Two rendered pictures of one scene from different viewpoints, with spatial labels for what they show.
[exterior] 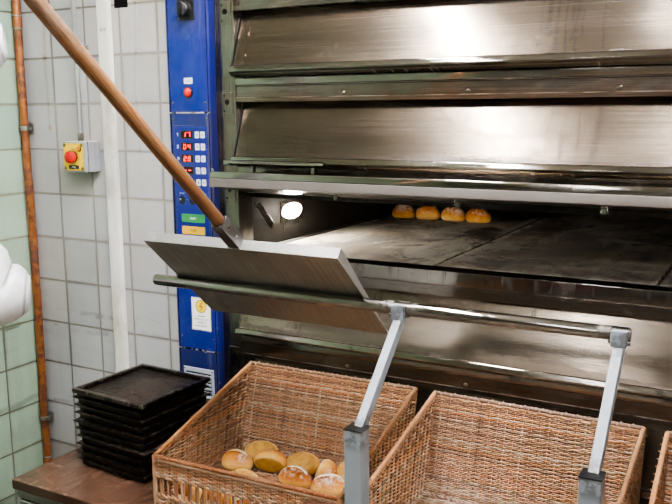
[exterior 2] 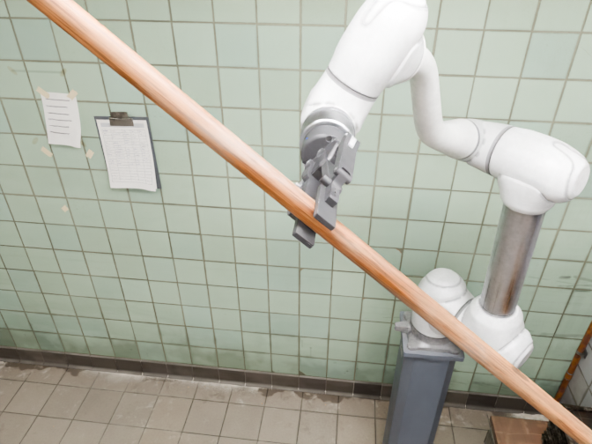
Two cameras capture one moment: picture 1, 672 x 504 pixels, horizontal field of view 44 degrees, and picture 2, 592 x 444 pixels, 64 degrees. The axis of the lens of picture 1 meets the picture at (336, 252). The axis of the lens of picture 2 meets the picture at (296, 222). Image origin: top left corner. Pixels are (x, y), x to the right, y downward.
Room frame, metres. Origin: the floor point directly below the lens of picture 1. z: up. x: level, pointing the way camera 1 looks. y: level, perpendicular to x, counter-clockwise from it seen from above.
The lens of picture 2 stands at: (1.04, 0.14, 2.28)
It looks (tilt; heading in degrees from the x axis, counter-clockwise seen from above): 34 degrees down; 68
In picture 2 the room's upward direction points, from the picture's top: straight up
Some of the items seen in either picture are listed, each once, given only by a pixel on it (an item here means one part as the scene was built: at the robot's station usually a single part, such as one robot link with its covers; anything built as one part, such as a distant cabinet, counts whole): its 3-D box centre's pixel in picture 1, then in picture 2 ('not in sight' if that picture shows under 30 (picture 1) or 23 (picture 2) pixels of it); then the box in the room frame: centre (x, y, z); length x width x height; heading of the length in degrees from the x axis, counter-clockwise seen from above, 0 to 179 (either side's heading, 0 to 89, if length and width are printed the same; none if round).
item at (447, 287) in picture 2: not in sight; (440, 300); (1.95, 1.07, 1.17); 0.18 x 0.16 x 0.22; 107
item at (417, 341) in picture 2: not in sight; (425, 327); (1.93, 1.09, 1.03); 0.22 x 0.18 x 0.06; 151
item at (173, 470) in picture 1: (289, 446); not in sight; (2.10, 0.13, 0.72); 0.56 x 0.49 x 0.28; 62
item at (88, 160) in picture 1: (81, 156); not in sight; (2.74, 0.84, 1.46); 0.10 x 0.07 x 0.10; 61
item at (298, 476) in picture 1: (295, 475); not in sight; (2.13, 0.12, 0.62); 0.10 x 0.07 x 0.05; 62
